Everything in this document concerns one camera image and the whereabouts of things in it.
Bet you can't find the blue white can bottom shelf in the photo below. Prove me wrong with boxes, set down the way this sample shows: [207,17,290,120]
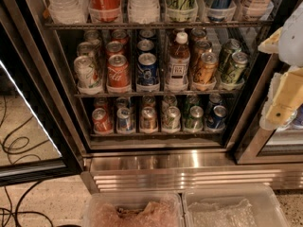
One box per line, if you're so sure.
[116,107,134,131]

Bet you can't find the green can middle rear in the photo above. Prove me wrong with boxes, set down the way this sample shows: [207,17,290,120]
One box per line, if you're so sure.
[218,39,241,73]

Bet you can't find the blue pepsi can middle rear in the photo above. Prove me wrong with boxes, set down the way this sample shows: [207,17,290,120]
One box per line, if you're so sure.
[139,29,156,42]

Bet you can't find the red can bottom rear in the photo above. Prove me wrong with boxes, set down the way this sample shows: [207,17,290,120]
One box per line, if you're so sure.
[94,97,108,111]

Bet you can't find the gold can bottom rear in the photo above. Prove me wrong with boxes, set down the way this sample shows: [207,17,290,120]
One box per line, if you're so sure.
[142,96,156,108]

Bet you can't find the right clear plastic bin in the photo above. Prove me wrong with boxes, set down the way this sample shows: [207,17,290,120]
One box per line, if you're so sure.
[182,183,290,227]

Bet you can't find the orange gold can middle rear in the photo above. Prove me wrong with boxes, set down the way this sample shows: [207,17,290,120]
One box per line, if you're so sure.
[189,28,207,43]

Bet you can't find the red coca-cola can middle rear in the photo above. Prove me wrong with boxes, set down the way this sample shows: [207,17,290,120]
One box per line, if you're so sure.
[112,29,130,44]

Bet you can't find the right glass fridge door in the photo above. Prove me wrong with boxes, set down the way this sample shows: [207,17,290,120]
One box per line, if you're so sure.
[232,53,303,165]

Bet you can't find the clear water bottle top centre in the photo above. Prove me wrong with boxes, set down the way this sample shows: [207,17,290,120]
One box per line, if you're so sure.
[127,0,160,24]

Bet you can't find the orange gold can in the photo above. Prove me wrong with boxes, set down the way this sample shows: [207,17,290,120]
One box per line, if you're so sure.
[191,39,212,67]
[193,52,219,84]
[189,28,207,43]

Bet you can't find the green can middle front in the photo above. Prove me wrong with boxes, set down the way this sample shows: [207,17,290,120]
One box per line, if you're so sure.
[221,52,248,84]

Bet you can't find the green can bottom shelf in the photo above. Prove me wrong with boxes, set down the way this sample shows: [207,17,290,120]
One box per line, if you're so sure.
[185,106,204,131]

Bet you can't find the stainless steel fridge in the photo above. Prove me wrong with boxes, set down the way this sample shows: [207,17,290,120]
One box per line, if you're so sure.
[0,0,303,195]

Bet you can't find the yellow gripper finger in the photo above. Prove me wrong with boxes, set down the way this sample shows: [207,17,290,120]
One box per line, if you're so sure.
[258,27,282,54]
[259,67,303,131]

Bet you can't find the blue pepsi can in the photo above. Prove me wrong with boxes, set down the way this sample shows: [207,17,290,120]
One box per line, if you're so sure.
[137,53,157,86]
[139,29,156,42]
[136,40,155,55]

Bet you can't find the red coca-cola can bottom shelf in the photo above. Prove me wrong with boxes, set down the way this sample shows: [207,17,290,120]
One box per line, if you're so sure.
[92,108,113,132]

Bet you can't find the silver green 7up can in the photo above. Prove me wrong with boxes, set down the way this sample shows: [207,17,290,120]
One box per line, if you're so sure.
[163,106,181,130]

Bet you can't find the brown tea bottle white cap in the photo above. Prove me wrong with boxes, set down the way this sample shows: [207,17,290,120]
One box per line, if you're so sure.
[167,31,190,87]

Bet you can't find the red coca-cola can middle front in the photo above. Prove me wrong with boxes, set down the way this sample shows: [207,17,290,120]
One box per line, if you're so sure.
[107,55,130,88]

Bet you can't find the red coca-cola can shelf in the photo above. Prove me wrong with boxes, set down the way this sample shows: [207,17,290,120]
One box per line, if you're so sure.
[89,0,121,22]
[92,108,113,132]

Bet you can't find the left clear plastic bin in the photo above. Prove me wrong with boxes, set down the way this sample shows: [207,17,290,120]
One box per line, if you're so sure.
[82,191,185,227]

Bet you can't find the white can middle shelf front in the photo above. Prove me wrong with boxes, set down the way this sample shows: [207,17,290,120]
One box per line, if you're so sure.
[74,56,99,88]

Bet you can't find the orange gold can middle front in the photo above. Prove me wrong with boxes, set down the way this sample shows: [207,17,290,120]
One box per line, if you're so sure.
[193,52,219,84]

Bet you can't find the white can middle shelf rear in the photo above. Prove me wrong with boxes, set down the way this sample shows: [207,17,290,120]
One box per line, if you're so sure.
[84,30,102,46]

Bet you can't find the green can bottom rear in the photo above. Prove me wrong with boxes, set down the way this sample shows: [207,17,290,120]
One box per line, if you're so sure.
[184,95,200,112]

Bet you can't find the clear water bottle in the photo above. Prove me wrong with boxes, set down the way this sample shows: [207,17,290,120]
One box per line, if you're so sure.
[48,0,89,25]
[127,0,160,24]

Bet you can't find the open glass fridge door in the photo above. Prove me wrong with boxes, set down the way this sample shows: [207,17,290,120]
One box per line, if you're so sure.
[0,0,83,186]

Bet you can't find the clear water bottle top left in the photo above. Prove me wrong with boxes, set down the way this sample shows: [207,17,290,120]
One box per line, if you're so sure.
[48,0,89,25]

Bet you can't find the red coca-cola can top shelf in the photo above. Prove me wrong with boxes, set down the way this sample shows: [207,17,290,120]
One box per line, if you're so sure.
[89,0,121,22]

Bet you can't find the blue white can bottom rear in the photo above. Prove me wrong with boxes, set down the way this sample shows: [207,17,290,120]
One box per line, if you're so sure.
[116,96,131,109]

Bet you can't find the clear plastic bin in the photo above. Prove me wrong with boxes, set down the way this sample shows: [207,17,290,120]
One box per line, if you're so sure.
[182,183,290,227]
[82,191,185,227]

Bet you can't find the gold can bottom shelf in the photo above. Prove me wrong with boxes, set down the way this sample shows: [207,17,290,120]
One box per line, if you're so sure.
[140,107,157,130]

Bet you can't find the blue pepsi can middle front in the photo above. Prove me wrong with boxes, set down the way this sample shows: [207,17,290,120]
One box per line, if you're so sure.
[137,53,157,86]

